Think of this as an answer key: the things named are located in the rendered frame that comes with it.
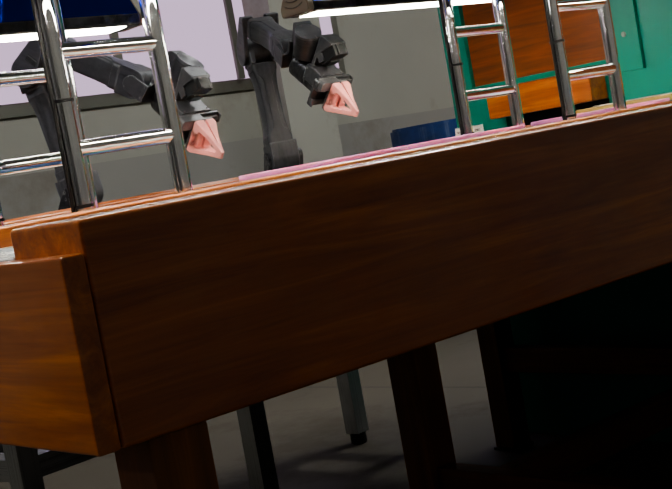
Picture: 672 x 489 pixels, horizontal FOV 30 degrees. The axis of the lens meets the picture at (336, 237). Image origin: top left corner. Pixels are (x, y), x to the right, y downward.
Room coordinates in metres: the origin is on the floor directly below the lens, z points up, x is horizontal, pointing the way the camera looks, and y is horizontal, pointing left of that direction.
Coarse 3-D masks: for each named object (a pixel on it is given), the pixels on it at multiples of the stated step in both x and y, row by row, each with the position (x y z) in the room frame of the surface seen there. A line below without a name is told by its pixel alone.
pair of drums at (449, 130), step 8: (448, 120) 5.35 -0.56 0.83; (400, 128) 5.49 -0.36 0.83; (408, 128) 5.44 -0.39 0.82; (416, 128) 5.40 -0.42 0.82; (424, 128) 5.37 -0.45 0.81; (432, 128) 5.36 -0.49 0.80; (440, 128) 5.34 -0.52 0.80; (448, 128) 5.34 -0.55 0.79; (392, 136) 5.56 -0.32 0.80; (400, 136) 5.48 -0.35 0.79; (408, 136) 5.43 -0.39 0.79; (416, 136) 5.40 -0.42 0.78; (424, 136) 5.38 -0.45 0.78; (432, 136) 5.36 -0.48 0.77; (440, 136) 5.35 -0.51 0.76; (448, 136) 5.34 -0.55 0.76; (392, 144) 5.59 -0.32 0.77; (400, 144) 5.49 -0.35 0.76; (408, 144) 5.44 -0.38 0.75
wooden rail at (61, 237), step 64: (576, 128) 1.39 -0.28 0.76; (640, 128) 1.47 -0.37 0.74; (256, 192) 1.09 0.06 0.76; (320, 192) 1.14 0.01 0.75; (384, 192) 1.19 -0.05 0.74; (448, 192) 1.25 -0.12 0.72; (512, 192) 1.31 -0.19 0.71; (576, 192) 1.38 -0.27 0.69; (640, 192) 1.46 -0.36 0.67; (128, 256) 1.00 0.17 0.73; (192, 256) 1.04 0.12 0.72; (256, 256) 1.08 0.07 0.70; (320, 256) 1.13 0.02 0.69; (384, 256) 1.18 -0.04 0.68; (448, 256) 1.24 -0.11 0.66; (512, 256) 1.30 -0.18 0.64; (576, 256) 1.37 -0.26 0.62; (640, 256) 1.45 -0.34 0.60; (128, 320) 0.99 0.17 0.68; (192, 320) 1.03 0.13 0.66; (256, 320) 1.08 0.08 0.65; (320, 320) 1.12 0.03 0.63; (384, 320) 1.17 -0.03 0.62; (448, 320) 1.23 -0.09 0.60; (128, 384) 0.99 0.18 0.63; (192, 384) 1.03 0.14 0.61; (256, 384) 1.07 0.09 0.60
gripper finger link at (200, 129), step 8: (200, 120) 2.37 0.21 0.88; (200, 128) 2.36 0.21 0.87; (208, 128) 2.36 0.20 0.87; (192, 136) 2.38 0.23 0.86; (200, 136) 2.37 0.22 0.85; (208, 136) 2.35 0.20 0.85; (192, 144) 2.38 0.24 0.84; (200, 144) 2.39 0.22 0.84; (216, 144) 2.35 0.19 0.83; (192, 152) 2.39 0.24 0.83; (200, 152) 2.38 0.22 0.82; (208, 152) 2.37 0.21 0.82; (216, 152) 2.35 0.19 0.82
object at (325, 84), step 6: (324, 78) 2.65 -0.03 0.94; (330, 78) 2.66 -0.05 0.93; (336, 78) 2.66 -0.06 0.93; (324, 84) 2.63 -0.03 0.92; (330, 84) 2.64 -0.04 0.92; (342, 84) 2.66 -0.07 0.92; (348, 84) 2.66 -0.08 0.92; (318, 90) 2.64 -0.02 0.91; (324, 90) 2.64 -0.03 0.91; (348, 90) 2.65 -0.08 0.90; (342, 102) 2.68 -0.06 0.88; (354, 102) 2.64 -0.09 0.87; (342, 108) 2.66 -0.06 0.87; (348, 108) 2.66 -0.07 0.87
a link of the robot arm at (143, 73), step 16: (32, 48) 2.53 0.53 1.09; (16, 64) 2.55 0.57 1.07; (32, 64) 2.53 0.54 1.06; (80, 64) 2.51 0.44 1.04; (96, 64) 2.49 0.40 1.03; (112, 64) 2.47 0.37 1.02; (128, 64) 2.48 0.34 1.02; (96, 80) 2.50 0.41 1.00; (112, 80) 2.47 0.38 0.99; (144, 80) 2.44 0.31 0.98; (128, 96) 2.46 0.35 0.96
